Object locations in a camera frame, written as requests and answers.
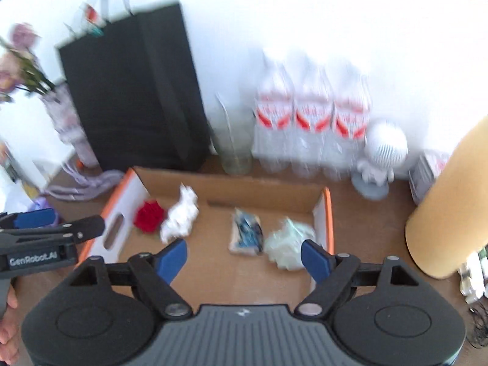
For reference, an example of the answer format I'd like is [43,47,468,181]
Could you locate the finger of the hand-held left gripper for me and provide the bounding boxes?
[0,215,106,254]
[0,208,57,234]

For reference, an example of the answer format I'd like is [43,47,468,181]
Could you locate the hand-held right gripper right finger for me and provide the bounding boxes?
[295,239,420,319]

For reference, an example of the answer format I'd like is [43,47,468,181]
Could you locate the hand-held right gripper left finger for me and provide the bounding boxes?
[70,238,193,319]

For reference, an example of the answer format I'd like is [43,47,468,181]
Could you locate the cardboard box with orange rim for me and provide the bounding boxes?
[76,166,335,306]

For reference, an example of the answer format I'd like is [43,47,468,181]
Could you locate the person's left hand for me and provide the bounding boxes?
[0,285,19,356]

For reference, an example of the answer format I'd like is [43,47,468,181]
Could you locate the purple wipes packet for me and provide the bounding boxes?
[30,196,62,227]

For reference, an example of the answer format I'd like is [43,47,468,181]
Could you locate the white plastic bag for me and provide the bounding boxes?
[0,141,36,215]

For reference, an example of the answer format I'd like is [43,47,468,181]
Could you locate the pale green crumpled bag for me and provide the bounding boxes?
[264,217,318,271]

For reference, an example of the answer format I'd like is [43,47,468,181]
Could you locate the white crumpled paper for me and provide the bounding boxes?
[160,184,199,244]

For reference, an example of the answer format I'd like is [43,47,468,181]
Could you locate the red fluffy item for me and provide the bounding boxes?
[134,199,167,234]

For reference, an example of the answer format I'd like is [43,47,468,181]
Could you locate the blue patterned packet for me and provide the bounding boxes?
[229,208,264,255]

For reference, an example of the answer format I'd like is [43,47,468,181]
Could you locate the purple knitted vase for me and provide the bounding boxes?
[40,83,100,167]

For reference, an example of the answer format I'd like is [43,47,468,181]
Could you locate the clear drinking glass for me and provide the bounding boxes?
[213,93,254,176]

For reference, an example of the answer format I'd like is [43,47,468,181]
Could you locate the white robot figurine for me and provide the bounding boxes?
[351,119,409,200]

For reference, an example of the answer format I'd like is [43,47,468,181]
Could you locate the red label water bottle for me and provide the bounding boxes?
[292,59,337,178]
[331,65,373,181]
[253,51,296,173]

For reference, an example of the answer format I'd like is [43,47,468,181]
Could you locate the black paper bag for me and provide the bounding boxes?
[56,3,211,172]

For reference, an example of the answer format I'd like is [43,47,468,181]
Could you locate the yellow thermos bottle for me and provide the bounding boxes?
[405,114,488,280]

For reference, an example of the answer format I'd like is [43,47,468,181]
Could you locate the small white box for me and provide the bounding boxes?
[409,150,453,206]

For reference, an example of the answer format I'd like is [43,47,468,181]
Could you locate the dried pink flowers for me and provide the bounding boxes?
[0,23,55,103]

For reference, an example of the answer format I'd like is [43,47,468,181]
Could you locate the cluster of small white bottles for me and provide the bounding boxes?
[457,247,488,306]

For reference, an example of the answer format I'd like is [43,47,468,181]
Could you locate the small red teal clip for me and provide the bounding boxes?
[82,3,104,36]

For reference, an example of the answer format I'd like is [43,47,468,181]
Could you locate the purple braided cord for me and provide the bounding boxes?
[45,159,127,202]

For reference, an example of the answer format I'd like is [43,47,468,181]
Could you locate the black earphone cable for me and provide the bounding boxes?
[466,304,488,350]

